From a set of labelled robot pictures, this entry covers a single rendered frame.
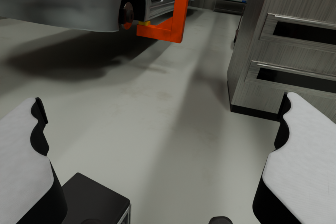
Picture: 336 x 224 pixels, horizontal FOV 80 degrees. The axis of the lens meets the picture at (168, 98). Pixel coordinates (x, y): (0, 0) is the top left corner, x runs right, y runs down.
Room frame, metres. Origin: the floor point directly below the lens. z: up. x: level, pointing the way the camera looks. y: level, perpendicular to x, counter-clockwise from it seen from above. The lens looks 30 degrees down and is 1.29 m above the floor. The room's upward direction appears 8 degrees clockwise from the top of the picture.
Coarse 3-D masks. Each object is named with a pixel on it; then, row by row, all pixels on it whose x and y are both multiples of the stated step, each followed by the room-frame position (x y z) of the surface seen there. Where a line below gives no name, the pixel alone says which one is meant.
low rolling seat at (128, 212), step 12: (72, 180) 0.66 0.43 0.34; (84, 180) 0.67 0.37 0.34; (72, 192) 0.60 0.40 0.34; (84, 192) 0.61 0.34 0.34; (96, 192) 0.61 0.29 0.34; (108, 192) 0.62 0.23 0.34; (72, 204) 0.54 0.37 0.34; (84, 204) 0.55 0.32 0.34; (96, 204) 0.55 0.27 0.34; (108, 204) 0.56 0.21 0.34; (120, 204) 0.57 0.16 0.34; (72, 216) 0.49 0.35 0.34; (84, 216) 0.49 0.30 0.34; (96, 216) 0.50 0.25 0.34; (108, 216) 0.51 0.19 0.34; (120, 216) 0.52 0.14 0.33
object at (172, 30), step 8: (176, 0) 2.96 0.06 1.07; (184, 0) 2.94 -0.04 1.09; (176, 8) 2.96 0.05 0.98; (184, 8) 2.94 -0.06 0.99; (176, 16) 2.96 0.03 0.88; (184, 16) 2.95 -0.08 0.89; (144, 24) 3.05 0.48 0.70; (160, 24) 3.01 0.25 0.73; (168, 24) 2.99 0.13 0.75; (176, 24) 2.95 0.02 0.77; (184, 24) 3.06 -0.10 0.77; (144, 32) 3.04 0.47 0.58; (152, 32) 3.02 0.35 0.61; (160, 32) 2.99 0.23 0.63; (168, 32) 2.97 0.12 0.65; (176, 32) 2.95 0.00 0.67; (168, 40) 2.97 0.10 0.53; (176, 40) 2.95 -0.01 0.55
